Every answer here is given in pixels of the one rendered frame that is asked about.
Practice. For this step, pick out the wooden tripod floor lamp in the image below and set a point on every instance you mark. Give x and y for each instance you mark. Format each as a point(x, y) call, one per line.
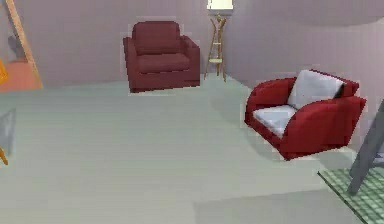
point(218, 40)

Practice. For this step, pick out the dark red armchair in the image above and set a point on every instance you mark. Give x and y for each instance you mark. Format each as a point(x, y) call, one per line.
point(160, 56)

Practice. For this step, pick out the red armchair with white cushions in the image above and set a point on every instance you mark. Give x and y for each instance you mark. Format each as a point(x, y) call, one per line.
point(320, 126)

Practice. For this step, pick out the grey slanted furniture leg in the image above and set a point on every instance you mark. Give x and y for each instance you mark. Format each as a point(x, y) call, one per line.
point(366, 150)

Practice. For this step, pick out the grey glass table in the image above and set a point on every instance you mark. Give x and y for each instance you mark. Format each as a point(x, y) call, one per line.
point(6, 130)

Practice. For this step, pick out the green checked rug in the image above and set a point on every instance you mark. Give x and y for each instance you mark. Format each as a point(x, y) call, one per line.
point(366, 196)

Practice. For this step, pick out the orange object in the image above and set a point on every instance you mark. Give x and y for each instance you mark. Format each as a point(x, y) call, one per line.
point(2, 72)

